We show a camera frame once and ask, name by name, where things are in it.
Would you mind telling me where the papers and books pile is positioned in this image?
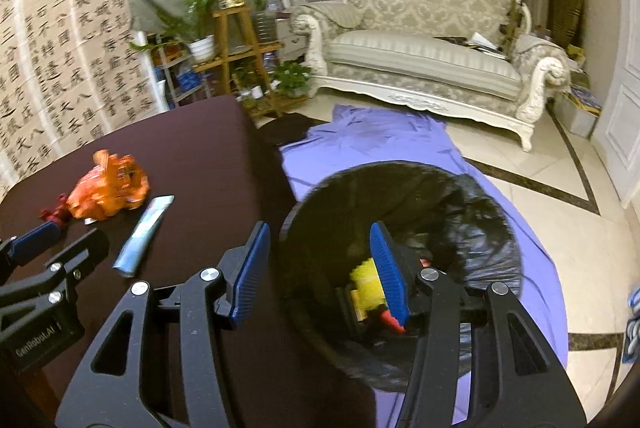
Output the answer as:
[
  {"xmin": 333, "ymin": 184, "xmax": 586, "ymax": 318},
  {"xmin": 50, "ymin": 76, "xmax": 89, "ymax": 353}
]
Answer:
[{"xmin": 434, "ymin": 32, "xmax": 507, "ymax": 60}]

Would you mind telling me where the white teal wrapper packet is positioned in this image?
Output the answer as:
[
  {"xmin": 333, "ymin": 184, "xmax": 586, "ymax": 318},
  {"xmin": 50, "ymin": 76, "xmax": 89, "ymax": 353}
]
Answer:
[{"xmin": 112, "ymin": 194, "xmax": 176, "ymax": 278}]

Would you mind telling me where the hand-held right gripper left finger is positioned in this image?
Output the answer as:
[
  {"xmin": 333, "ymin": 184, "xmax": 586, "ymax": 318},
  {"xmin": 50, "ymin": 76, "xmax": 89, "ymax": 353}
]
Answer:
[{"xmin": 55, "ymin": 220, "xmax": 273, "ymax": 428}]

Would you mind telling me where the white panel door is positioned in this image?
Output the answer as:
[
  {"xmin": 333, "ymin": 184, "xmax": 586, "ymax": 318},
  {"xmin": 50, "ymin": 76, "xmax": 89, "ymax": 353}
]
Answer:
[{"xmin": 590, "ymin": 0, "xmax": 640, "ymax": 205}]

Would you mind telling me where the red foam net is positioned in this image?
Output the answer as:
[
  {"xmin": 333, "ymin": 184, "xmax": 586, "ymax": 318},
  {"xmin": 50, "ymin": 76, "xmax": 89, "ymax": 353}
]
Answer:
[{"xmin": 377, "ymin": 305, "xmax": 409, "ymax": 334}]

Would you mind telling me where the blue and white bag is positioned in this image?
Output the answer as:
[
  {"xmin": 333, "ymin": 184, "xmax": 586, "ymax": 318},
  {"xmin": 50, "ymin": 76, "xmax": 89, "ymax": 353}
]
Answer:
[{"xmin": 622, "ymin": 287, "xmax": 640, "ymax": 365}]

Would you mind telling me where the purple cloth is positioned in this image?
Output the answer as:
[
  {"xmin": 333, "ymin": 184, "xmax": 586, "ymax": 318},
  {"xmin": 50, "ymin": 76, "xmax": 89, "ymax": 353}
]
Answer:
[{"xmin": 280, "ymin": 104, "xmax": 569, "ymax": 428}]

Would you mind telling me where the box of books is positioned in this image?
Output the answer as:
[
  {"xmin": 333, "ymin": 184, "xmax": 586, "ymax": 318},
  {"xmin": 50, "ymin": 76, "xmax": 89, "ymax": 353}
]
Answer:
[{"xmin": 554, "ymin": 83, "xmax": 604, "ymax": 139}]

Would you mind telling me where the yellow foam fruit net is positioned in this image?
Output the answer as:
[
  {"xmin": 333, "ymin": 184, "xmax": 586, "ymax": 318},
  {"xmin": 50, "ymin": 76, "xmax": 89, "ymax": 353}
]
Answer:
[{"xmin": 348, "ymin": 258, "xmax": 389, "ymax": 309}]

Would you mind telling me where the orange plastic bag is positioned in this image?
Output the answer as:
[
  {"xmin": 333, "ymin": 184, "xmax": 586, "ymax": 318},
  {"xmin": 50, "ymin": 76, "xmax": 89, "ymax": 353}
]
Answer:
[{"xmin": 66, "ymin": 149, "xmax": 151, "ymax": 222}]

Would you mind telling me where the small green floor plant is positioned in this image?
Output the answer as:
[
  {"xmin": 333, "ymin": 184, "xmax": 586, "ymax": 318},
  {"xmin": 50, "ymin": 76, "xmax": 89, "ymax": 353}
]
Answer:
[{"xmin": 272, "ymin": 60, "xmax": 314, "ymax": 101}]

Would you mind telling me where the dark framed panel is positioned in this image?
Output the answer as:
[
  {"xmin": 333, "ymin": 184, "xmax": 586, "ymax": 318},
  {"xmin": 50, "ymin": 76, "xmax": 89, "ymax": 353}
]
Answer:
[{"xmin": 547, "ymin": 0, "xmax": 586, "ymax": 50}]

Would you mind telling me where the metal storage shelf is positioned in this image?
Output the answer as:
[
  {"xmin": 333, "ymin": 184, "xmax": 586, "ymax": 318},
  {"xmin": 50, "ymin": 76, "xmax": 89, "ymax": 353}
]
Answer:
[{"xmin": 152, "ymin": 40, "xmax": 202, "ymax": 110}]

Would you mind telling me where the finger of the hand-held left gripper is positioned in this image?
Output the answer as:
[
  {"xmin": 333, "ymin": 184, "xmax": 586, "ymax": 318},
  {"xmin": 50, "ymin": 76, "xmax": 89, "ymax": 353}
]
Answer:
[
  {"xmin": 0, "ymin": 220, "xmax": 63, "ymax": 284},
  {"xmin": 0, "ymin": 228, "xmax": 111, "ymax": 311}
]

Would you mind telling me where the wooden plant stand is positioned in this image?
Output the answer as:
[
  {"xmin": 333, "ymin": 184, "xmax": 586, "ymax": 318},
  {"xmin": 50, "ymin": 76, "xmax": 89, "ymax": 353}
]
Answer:
[{"xmin": 192, "ymin": 5, "xmax": 284, "ymax": 117}]

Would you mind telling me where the bin with black bag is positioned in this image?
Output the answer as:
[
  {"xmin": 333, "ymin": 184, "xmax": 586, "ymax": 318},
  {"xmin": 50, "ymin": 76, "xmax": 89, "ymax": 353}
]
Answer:
[{"xmin": 277, "ymin": 160, "xmax": 523, "ymax": 394}]

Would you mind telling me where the small dark red object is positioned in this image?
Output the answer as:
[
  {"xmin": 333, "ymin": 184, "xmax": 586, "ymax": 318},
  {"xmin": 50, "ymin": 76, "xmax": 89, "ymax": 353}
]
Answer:
[{"xmin": 40, "ymin": 193, "xmax": 71, "ymax": 227}]

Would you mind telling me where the white ornate sofa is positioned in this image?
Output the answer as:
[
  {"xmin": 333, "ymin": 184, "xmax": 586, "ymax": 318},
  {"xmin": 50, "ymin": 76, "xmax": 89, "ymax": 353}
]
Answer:
[{"xmin": 295, "ymin": 0, "xmax": 572, "ymax": 153}]

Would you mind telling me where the green plant in white pot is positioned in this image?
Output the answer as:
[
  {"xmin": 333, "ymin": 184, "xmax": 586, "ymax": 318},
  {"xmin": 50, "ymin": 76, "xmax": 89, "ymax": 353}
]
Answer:
[{"xmin": 127, "ymin": 8, "xmax": 218, "ymax": 64}]

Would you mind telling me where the dark leaning object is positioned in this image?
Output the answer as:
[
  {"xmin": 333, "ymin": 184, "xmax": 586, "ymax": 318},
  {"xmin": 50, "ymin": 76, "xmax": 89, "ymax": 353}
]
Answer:
[{"xmin": 502, "ymin": 0, "xmax": 524, "ymax": 59}]

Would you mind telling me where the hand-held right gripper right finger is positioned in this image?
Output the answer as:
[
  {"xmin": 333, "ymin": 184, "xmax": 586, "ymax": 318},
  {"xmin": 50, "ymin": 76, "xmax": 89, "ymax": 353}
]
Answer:
[{"xmin": 369, "ymin": 220, "xmax": 588, "ymax": 428}]

